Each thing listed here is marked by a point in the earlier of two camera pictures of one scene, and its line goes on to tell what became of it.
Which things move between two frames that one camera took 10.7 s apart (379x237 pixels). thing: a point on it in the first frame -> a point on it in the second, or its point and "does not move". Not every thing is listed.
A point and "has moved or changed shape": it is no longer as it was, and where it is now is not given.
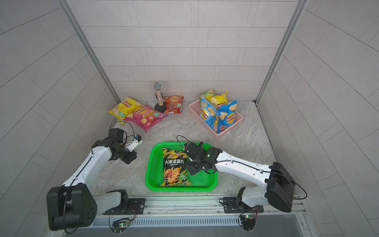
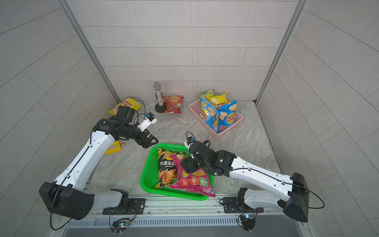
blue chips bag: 226,117 does not move
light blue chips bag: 207,114 does not move
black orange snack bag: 174,166 has moved or changed shape
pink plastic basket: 195,106 does not move
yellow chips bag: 218,101 does not move
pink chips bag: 145,117 -> 198,180
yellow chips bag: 124,108 does not move
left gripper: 132,157 -> 142,141
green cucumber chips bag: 205,94 does not move
